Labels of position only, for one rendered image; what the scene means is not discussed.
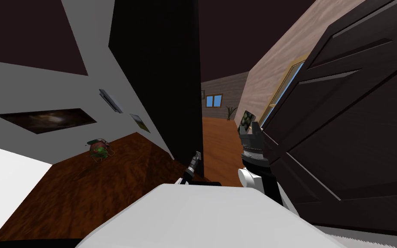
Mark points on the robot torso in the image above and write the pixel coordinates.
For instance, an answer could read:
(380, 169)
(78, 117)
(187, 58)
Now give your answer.
(205, 220)

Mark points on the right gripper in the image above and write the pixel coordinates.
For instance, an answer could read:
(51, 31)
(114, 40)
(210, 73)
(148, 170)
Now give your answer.
(252, 141)

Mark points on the dark brown door leaf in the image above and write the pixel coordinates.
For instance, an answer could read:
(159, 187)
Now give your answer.
(350, 131)

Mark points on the grey wall fixture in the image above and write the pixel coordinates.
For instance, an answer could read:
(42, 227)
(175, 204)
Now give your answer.
(110, 100)

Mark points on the small dark wall picture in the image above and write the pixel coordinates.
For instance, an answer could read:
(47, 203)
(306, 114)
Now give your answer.
(203, 94)

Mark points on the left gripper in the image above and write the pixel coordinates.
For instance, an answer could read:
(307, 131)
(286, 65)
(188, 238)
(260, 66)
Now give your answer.
(197, 157)

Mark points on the blue window with brown frame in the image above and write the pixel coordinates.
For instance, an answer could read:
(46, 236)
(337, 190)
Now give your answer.
(214, 101)

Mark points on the dark wide wall picture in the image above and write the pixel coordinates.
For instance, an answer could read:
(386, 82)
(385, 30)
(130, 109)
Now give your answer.
(48, 120)

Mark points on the small landscape wall picture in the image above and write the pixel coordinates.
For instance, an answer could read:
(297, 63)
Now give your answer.
(140, 123)

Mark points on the green potted plant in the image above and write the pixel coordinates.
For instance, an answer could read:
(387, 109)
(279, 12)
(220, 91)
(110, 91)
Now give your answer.
(231, 113)

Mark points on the green and red plant stand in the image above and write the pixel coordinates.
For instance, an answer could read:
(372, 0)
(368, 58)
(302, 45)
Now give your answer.
(98, 150)

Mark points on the window with yellow frame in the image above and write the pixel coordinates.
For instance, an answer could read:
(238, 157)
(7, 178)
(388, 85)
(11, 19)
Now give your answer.
(281, 90)

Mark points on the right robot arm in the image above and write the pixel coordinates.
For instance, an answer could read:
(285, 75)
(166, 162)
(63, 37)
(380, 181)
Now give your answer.
(262, 179)

